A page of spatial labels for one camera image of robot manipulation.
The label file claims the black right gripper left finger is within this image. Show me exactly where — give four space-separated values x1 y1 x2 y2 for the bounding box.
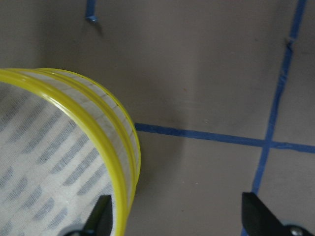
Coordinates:
63 195 113 236

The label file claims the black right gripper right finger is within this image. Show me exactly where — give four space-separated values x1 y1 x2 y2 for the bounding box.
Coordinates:
241 192 313 236

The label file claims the yellow steamer basket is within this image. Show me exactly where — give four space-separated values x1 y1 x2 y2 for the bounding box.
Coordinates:
0 68 141 236

